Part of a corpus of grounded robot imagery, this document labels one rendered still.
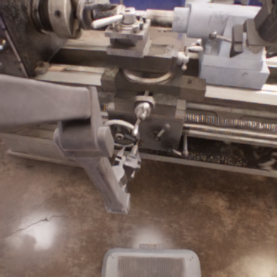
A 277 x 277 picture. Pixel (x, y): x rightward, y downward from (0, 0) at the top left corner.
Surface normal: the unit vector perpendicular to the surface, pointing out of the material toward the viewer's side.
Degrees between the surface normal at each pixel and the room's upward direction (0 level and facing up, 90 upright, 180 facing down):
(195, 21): 86
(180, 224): 0
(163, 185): 0
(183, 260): 0
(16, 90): 82
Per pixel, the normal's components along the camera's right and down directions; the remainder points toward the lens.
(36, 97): 0.99, -0.07
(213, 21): -0.18, 0.71
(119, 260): -0.01, -0.63
